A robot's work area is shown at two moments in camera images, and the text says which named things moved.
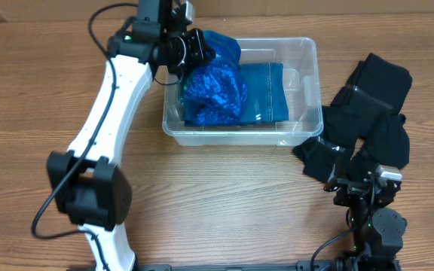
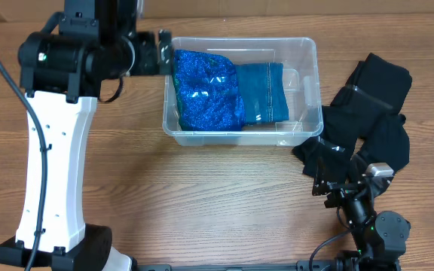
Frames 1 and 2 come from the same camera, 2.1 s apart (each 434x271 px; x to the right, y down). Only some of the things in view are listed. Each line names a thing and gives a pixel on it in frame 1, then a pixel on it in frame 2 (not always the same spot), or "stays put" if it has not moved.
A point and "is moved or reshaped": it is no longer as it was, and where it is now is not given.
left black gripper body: [185, 51] → [145, 62]
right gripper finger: [339, 171] → [324, 178]
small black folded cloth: [389, 147] stays put
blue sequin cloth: [213, 93] is moved or reshaped
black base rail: [310, 265] stays put
